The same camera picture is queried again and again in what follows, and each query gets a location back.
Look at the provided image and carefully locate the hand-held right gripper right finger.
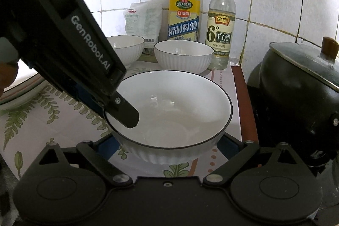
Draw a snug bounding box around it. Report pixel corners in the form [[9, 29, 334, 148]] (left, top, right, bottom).
[[203, 134, 301, 185]]

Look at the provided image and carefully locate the black cooking pot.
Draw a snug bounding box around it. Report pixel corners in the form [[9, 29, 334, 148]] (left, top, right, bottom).
[[246, 42, 339, 171]]

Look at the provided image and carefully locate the small white ribbed bowl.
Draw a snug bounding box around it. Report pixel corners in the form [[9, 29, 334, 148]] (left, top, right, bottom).
[[105, 35, 146, 69], [154, 40, 214, 75], [103, 70, 233, 165]]

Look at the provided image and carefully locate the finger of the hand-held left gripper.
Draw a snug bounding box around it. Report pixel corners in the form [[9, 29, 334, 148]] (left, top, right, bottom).
[[37, 68, 106, 110], [102, 92, 140, 129]]

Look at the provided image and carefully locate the person's left hand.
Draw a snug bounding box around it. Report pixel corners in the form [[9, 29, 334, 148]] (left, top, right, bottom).
[[0, 60, 18, 99]]

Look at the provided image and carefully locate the pot lid with wooden knob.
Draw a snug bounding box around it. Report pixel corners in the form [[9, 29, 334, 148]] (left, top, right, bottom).
[[269, 37, 339, 95]]

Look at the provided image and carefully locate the large white shallow bowl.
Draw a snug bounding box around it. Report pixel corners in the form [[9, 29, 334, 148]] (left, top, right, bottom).
[[0, 75, 45, 106]]

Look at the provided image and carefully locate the glass bottle with yellow cap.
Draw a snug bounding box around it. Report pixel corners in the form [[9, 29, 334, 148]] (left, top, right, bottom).
[[205, 0, 237, 70]]

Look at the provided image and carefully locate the white plastic bag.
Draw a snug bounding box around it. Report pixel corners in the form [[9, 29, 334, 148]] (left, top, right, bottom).
[[122, 0, 163, 54]]

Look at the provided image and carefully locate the floral tablecloth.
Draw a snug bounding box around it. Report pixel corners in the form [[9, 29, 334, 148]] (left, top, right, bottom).
[[0, 54, 239, 182]]

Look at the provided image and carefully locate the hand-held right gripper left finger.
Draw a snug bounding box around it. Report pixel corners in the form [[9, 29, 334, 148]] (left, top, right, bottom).
[[38, 134, 133, 185]]

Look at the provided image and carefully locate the glass bottle with brown cap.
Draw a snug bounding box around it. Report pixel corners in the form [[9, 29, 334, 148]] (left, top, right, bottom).
[[167, 0, 203, 44]]

